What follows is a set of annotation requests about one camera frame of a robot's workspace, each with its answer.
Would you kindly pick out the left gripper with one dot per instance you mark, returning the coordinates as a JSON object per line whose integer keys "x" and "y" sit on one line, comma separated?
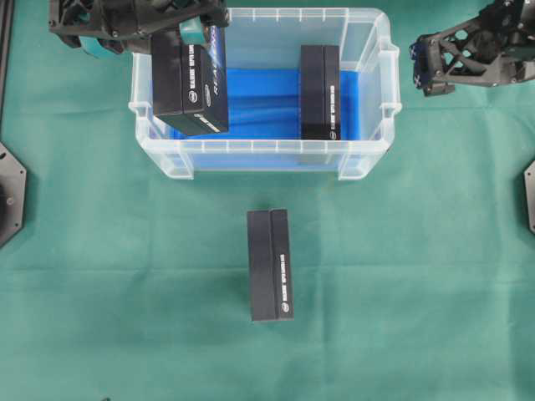
{"x": 105, "y": 28}

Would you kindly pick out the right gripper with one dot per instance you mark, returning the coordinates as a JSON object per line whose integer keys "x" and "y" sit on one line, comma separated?
{"x": 495, "y": 48}

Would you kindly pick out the black box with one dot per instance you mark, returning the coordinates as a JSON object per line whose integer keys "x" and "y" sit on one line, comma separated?
{"x": 320, "y": 104}
{"x": 189, "y": 83}
{"x": 270, "y": 266}

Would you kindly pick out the clear plastic storage case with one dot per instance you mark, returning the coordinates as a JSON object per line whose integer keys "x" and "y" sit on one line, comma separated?
{"x": 271, "y": 38}

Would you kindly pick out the blue foam liner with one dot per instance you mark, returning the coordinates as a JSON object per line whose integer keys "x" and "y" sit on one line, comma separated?
{"x": 264, "y": 105}

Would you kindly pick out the green table cloth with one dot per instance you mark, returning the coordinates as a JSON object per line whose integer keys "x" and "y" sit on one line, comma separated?
{"x": 414, "y": 283}

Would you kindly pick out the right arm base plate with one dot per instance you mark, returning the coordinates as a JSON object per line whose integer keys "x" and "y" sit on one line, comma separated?
{"x": 529, "y": 184}

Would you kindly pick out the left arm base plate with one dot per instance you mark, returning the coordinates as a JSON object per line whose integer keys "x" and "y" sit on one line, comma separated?
{"x": 13, "y": 185}

